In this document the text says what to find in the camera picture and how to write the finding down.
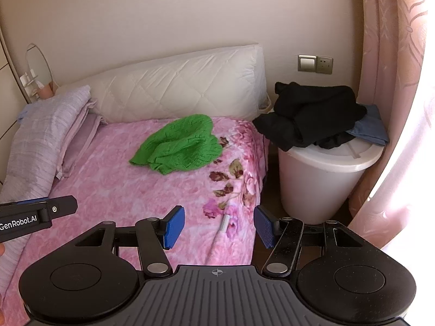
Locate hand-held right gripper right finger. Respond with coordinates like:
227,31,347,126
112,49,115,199
253,205,366,278

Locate white plastic bin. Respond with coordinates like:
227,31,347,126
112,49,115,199
277,139,384,225

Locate pink floral blanket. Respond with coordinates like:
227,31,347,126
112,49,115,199
0,116,271,325

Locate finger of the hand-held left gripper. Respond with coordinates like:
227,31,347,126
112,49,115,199
0,195,78,218

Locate round mirror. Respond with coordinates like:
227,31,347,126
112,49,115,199
26,43,53,85

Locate blue cloth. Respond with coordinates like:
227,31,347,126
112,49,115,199
345,105,390,146

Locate green knitted sweater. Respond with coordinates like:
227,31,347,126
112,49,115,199
128,114,223,176

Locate beige wall switch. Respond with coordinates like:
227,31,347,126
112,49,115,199
298,54,316,73

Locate pink patterned curtain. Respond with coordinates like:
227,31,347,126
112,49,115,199
347,0,435,255

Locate white quilted cushion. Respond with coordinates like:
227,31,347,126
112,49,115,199
56,43,269,123

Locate lilac striped duvet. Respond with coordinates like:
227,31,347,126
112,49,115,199
0,85,92,275

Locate folded lilac sheet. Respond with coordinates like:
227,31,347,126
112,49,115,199
56,98,107,180

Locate white wardrobe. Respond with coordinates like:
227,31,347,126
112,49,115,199
0,24,31,184

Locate black clothes pile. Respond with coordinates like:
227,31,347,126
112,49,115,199
252,81,368,152

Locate beige wall socket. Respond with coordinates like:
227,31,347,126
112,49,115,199
315,56,334,74

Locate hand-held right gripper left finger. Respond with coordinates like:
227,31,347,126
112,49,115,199
73,205,186,278

